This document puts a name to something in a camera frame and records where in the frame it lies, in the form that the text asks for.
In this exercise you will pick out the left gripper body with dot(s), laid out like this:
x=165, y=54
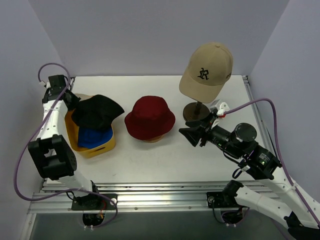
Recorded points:
x=71, y=99

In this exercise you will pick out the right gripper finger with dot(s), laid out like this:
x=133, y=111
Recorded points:
x=192, y=134
x=197, y=124

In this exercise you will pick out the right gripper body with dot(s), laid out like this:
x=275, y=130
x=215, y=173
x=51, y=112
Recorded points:
x=204, y=133

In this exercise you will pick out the black hat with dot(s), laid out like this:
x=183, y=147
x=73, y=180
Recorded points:
x=96, y=112

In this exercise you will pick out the dark red hat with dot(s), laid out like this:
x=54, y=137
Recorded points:
x=149, y=118

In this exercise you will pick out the beige baseball cap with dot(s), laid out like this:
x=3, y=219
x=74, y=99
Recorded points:
x=208, y=69

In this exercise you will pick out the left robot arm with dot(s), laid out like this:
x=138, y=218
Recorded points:
x=52, y=155

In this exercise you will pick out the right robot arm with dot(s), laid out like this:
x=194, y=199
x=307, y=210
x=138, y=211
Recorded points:
x=294, y=211

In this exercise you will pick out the cream mannequin head stand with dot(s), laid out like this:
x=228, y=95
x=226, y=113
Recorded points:
x=195, y=110

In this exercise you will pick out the yellow plastic basket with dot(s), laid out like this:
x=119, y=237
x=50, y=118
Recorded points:
x=72, y=133

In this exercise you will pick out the light wooden hat stand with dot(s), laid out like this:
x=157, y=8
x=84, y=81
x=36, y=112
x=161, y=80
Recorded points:
x=154, y=139

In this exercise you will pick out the blue hat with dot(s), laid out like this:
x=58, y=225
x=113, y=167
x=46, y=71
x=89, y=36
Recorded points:
x=91, y=138

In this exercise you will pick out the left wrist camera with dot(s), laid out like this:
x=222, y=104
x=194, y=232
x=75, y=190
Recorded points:
x=44, y=83

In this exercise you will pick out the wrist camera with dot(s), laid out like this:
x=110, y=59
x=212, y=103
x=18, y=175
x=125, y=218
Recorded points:
x=221, y=107
x=44, y=83

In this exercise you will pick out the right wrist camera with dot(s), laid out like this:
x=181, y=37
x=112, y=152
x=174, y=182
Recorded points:
x=221, y=107

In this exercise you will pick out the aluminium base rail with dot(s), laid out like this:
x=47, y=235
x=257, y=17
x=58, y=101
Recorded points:
x=143, y=197

